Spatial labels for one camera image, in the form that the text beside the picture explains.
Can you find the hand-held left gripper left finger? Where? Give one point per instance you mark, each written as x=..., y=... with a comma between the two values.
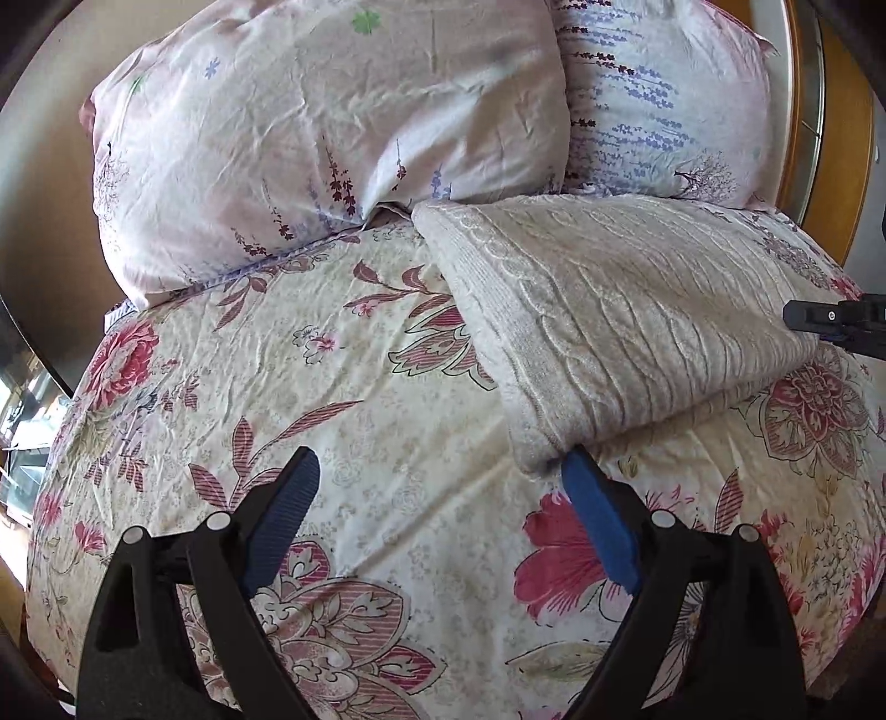
x=284, y=519

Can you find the lavender print pillow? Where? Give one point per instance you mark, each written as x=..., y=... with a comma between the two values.
x=657, y=104

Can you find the pink floral pillow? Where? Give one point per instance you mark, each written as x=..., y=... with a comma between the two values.
x=311, y=104

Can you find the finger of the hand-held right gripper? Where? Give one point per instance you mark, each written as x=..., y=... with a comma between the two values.
x=824, y=316

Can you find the floral bedspread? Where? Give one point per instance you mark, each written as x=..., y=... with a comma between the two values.
x=415, y=484

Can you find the wooden headboard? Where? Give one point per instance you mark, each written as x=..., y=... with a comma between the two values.
x=844, y=138

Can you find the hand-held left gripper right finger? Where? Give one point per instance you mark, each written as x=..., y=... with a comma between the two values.
x=602, y=519

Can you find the black framed glass panel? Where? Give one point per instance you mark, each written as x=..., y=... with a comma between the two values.
x=34, y=415

